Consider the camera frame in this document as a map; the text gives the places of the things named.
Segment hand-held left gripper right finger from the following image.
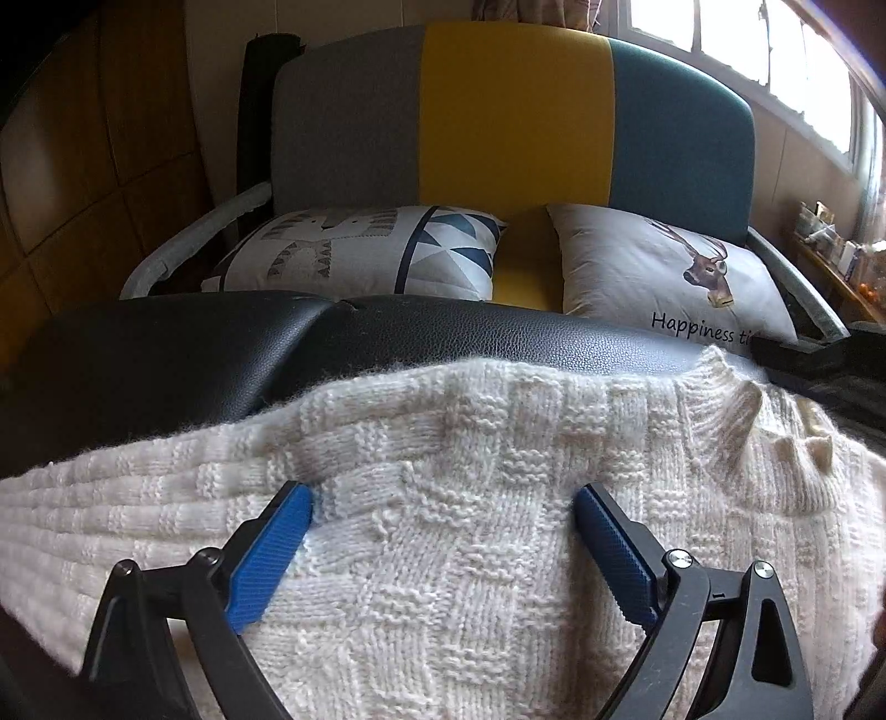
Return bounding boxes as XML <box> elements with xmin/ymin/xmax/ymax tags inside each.
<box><xmin>573</xmin><ymin>482</ymin><xmax>814</xmax><ymax>720</ymax></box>

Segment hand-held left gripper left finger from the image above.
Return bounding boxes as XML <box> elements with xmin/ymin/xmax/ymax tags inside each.
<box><xmin>81</xmin><ymin>481</ymin><xmax>316</xmax><ymax>720</ymax></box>

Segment white knit sweater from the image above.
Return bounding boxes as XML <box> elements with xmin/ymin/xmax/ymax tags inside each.
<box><xmin>0</xmin><ymin>344</ymin><xmax>886</xmax><ymax>720</ymax></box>

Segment black leather bench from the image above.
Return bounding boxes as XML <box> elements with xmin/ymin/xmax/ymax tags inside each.
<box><xmin>0</xmin><ymin>291</ymin><xmax>763</xmax><ymax>479</ymax></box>

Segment deer print cushion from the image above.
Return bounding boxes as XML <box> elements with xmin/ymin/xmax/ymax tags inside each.
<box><xmin>545</xmin><ymin>202</ymin><xmax>800</xmax><ymax>347</ymax></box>

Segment geometric print cushion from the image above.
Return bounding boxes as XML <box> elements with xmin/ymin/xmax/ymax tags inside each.
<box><xmin>200</xmin><ymin>204</ymin><xmax>509</xmax><ymax>304</ymax></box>

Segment wooden shelf with small items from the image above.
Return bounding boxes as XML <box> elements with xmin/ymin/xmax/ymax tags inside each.
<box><xmin>789</xmin><ymin>200</ymin><xmax>886</xmax><ymax>326</ymax></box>

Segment grey yellow teal sofa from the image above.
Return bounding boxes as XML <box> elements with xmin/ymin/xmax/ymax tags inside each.
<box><xmin>121</xmin><ymin>20</ymin><xmax>849</xmax><ymax>340</ymax></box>

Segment window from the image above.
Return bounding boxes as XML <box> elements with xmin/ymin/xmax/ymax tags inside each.
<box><xmin>626</xmin><ymin>0</ymin><xmax>886</xmax><ymax>174</ymax></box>

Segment curtain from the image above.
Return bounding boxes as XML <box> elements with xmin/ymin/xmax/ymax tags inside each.
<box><xmin>471</xmin><ymin>0</ymin><xmax>603</xmax><ymax>32</ymax></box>

